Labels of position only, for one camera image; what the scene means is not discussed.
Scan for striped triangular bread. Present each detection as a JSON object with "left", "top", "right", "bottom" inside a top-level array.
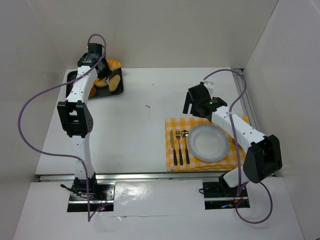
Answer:
[{"left": 107, "top": 59, "right": 122, "bottom": 72}]

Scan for silver metal tongs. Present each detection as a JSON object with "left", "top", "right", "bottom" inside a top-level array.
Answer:
[{"left": 104, "top": 75, "right": 113, "bottom": 86}]

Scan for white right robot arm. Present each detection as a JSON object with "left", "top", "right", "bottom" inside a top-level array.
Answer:
[{"left": 182, "top": 82, "right": 283, "bottom": 188}]

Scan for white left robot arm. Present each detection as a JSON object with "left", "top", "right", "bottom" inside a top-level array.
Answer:
[{"left": 57, "top": 43, "right": 111, "bottom": 195}]

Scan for oval bread roll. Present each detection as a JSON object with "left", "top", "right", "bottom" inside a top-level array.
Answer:
[{"left": 108, "top": 74, "right": 121, "bottom": 93}]

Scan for yellow white checkered cloth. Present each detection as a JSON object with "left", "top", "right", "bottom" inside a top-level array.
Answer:
[{"left": 165, "top": 117, "right": 238, "bottom": 172}]

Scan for white round plate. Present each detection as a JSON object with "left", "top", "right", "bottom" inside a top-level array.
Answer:
[{"left": 187, "top": 124, "right": 230, "bottom": 163}]

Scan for black baking tray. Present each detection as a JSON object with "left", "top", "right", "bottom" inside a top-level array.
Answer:
[{"left": 65, "top": 68, "right": 124, "bottom": 100}]

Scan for round fluted orange cake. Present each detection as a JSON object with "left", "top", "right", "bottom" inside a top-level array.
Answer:
[{"left": 89, "top": 85, "right": 97, "bottom": 98}]

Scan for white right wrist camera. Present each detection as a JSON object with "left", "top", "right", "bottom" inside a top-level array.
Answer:
[{"left": 200, "top": 81, "right": 214, "bottom": 96}]

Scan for gold black handled spoon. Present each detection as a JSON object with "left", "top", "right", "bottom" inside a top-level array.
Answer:
[{"left": 181, "top": 129, "right": 190, "bottom": 165}]

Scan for black handled fork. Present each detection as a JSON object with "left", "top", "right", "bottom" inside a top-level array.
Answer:
[{"left": 175, "top": 129, "right": 183, "bottom": 166}]

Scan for black handled knife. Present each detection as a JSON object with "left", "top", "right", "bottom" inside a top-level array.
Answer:
[{"left": 170, "top": 130, "right": 178, "bottom": 166}]

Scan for ring donut bread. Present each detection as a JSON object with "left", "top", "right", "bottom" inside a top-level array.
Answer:
[{"left": 93, "top": 78, "right": 108, "bottom": 88}]

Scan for aluminium rail right side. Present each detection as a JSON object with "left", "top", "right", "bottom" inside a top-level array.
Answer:
[{"left": 232, "top": 68, "right": 261, "bottom": 131}]

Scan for aluminium rail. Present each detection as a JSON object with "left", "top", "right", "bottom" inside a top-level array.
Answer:
[
  {"left": 37, "top": 171, "right": 251, "bottom": 182},
  {"left": 232, "top": 68, "right": 261, "bottom": 131}
]

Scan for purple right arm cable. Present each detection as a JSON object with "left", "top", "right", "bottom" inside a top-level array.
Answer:
[{"left": 202, "top": 68, "right": 274, "bottom": 223}]

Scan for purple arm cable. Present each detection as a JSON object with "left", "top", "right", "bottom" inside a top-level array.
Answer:
[
  {"left": 17, "top": 34, "right": 107, "bottom": 223},
  {"left": 202, "top": 68, "right": 274, "bottom": 223}
]

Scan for aluminium rail front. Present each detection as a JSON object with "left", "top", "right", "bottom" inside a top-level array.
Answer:
[{"left": 37, "top": 171, "right": 251, "bottom": 182}]

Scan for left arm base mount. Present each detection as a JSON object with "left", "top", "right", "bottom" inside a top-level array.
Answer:
[{"left": 60, "top": 183, "right": 116, "bottom": 213}]

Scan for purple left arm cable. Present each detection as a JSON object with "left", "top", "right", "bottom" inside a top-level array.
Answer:
[{"left": 17, "top": 34, "right": 107, "bottom": 223}]

